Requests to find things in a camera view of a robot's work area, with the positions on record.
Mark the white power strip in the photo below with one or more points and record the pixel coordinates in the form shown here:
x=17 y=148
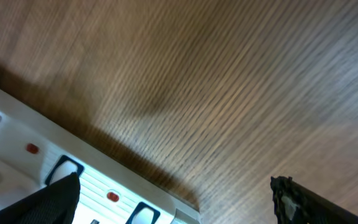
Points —
x=35 y=152

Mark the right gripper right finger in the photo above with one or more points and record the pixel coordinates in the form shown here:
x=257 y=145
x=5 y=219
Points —
x=295 y=204

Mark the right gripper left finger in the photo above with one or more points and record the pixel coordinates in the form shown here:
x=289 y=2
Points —
x=54 y=204

